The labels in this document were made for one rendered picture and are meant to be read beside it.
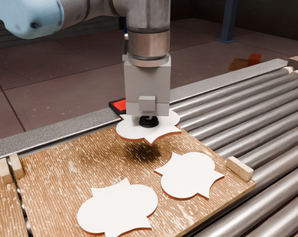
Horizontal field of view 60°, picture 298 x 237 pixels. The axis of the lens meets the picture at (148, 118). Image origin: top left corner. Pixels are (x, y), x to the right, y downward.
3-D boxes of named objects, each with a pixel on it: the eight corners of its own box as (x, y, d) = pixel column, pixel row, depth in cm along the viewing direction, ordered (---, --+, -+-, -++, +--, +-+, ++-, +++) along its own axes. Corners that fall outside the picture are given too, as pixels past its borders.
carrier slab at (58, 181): (12, 166, 59) (10, 161, 58) (158, 115, 78) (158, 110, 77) (59, 317, 34) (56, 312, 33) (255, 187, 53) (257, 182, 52)
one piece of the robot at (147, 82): (116, 49, 41) (122, 133, 49) (172, 50, 40) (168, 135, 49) (124, 34, 49) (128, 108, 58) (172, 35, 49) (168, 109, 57)
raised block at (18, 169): (11, 163, 57) (8, 154, 56) (20, 161, 58) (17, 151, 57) (16, 180, 53) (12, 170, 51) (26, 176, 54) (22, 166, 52)
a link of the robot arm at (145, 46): (170, 34, 41) (119, 33, 42) (169, 61, 44) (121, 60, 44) (170, 24, 48) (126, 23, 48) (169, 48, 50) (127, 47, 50)
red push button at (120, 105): (111, 106, 83) (111, 103, 83) (128, 102, 86) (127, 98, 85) (120, 114, 79) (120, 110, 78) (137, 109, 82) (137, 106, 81)
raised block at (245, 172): (224, 166, 56) (226, 157, 55) (230, 162, 57) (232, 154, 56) (246, 183, 52) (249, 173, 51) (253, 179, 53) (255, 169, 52)
